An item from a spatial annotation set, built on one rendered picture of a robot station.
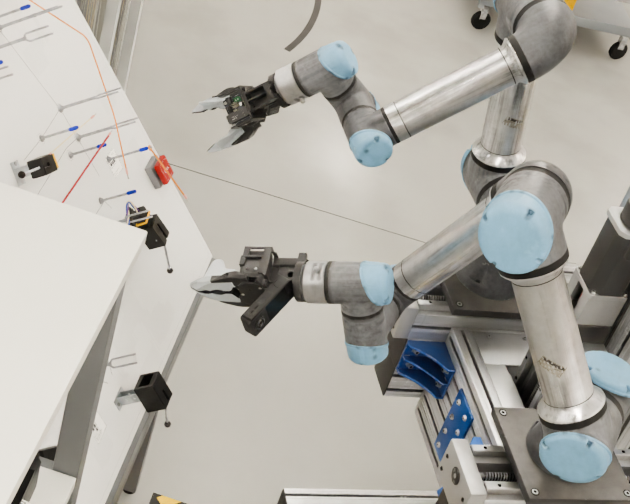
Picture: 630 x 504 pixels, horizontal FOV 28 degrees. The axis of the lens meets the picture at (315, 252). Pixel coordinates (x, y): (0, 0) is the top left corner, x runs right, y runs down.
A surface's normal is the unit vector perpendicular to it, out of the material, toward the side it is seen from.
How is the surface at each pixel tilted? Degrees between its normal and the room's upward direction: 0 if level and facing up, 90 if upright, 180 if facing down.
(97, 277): 0
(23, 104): 52
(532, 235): 84
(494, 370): 0
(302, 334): 0
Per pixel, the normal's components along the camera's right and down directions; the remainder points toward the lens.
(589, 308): 0.19, 0.65
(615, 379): 0.31, -0.81
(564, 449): -0.36, 0.60
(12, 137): 0.91, -0.22
